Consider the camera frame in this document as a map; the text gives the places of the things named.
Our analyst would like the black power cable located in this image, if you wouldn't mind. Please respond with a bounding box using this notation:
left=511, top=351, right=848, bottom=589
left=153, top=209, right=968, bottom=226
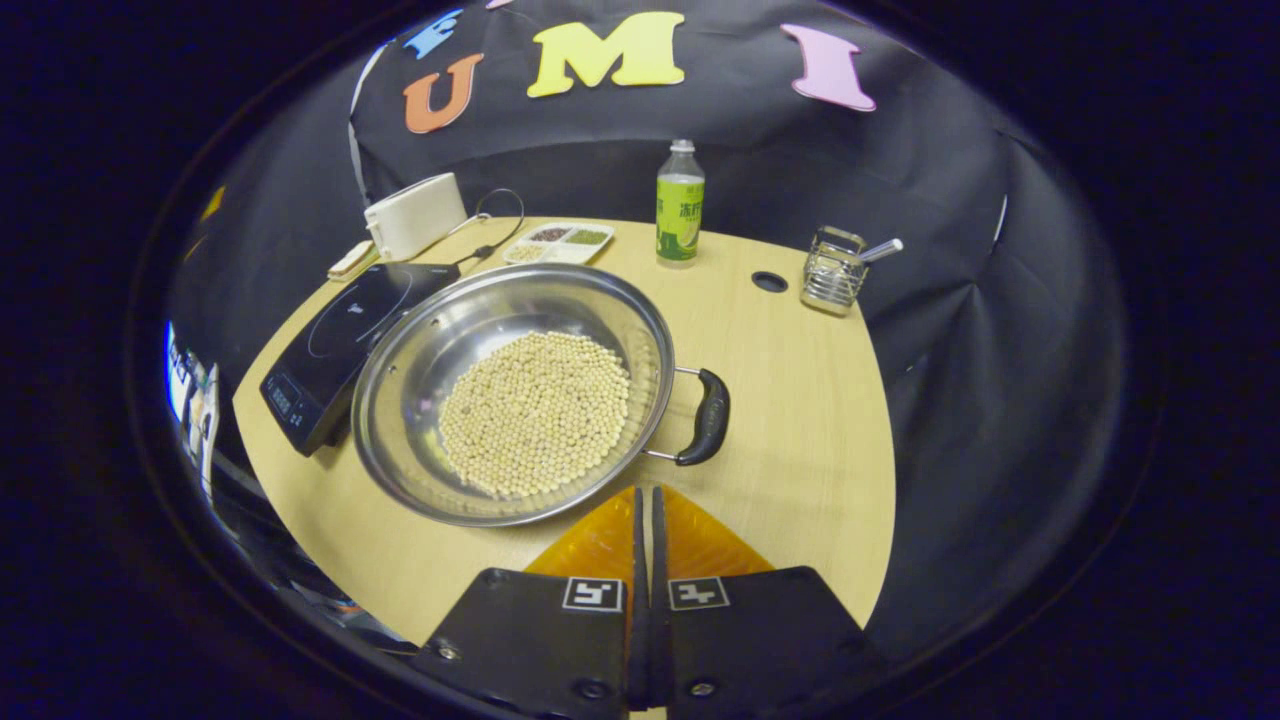
left=445, top=188, right=526, bottom=269

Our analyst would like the black induction cooktop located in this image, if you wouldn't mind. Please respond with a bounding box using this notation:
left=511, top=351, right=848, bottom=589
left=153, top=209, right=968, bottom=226
left=260, top=262, right=463, bottom=457

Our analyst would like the white toaster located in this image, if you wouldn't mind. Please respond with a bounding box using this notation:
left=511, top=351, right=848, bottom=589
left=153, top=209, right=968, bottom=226
left=364, top=172, right=469, bottom=263

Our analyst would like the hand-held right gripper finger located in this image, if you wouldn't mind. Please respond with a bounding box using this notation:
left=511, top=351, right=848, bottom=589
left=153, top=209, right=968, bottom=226
left=412, top=486, right=647, bottom=716
left=652, top=486, right=871, bottom=716

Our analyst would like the stainless steel pot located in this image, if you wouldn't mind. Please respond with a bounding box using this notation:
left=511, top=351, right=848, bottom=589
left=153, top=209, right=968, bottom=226
left=350, top=263, right=732, bottom=528

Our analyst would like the green label drink bottle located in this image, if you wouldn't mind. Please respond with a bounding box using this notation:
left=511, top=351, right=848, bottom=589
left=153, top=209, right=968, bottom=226
left=655, top=139, right=707, bottom=269

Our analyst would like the white divided bean tray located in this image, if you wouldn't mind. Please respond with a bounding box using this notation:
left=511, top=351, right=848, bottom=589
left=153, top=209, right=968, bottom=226
left=501, top=221, right=615, bottom=267

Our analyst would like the metal wire utensil holder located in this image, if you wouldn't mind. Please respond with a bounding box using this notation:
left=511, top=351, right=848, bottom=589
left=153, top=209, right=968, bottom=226
left=800, top=226, right=869, bottom=318

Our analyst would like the pile of soybeans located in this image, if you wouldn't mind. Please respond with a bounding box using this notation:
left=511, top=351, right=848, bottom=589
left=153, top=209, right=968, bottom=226
left=437, top=330, right=632, bottom=500

